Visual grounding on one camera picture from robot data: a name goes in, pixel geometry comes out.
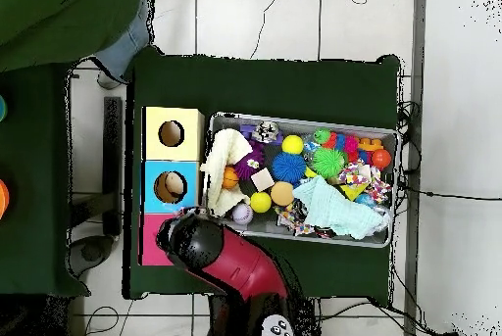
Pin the orange round sponge disc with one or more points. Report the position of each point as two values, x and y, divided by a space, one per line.
281 193

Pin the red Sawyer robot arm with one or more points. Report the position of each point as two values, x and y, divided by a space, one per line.
243 265

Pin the wooden cube block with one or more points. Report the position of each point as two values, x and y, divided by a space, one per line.
262 180

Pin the purple spiky eyed toy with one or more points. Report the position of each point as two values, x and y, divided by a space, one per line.
247 165

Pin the green covered side table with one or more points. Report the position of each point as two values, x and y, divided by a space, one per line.
35 202

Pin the dark green table cloth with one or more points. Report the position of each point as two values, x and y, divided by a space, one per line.
266 85

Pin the red orange ball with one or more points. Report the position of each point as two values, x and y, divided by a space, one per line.
381 158

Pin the white printed ball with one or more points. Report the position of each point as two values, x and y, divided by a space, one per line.
242 214

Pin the orange striped plush toy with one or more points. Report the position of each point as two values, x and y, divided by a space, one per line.
182 211

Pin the black upright panel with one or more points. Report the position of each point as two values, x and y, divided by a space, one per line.
113 155

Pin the cream knit cloth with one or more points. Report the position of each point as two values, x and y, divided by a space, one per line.
227 148

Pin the grey round base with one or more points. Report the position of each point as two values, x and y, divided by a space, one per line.
91 251

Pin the wooden box with three holes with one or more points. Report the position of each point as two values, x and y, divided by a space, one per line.
155 148

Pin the blue spiky eyed toy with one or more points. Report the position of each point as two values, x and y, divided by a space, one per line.
289 167

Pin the orange bowl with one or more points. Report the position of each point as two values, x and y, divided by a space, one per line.
3 199

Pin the plain green spiky ball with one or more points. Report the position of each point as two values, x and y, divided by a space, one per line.
328 163

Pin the rainbow spiky caterpillar toy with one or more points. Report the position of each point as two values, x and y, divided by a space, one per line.
341 142

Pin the light blue knit cloth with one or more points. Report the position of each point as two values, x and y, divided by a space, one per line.
337 210

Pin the person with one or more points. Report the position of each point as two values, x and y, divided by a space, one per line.
59 18

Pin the orange toy basketball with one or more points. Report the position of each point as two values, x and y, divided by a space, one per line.
230 177

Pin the clear mesh bin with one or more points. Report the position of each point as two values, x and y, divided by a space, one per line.
388 136

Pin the yellow ball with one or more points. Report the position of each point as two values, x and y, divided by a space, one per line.
261 202
292 144

